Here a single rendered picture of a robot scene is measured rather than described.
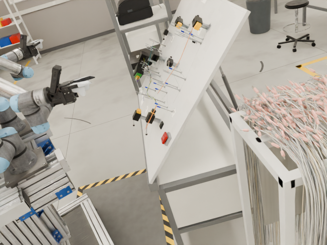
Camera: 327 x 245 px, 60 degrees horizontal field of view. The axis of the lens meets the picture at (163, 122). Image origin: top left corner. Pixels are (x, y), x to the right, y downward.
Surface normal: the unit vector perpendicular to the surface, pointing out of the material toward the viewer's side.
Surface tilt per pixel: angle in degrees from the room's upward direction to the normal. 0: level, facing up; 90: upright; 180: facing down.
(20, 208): 90
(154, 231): 0
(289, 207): 90
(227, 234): 0
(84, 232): 0
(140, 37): 90
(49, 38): 90
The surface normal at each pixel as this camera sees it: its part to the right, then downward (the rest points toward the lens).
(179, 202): 0.13, 0.52
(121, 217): -0.24, -0.81
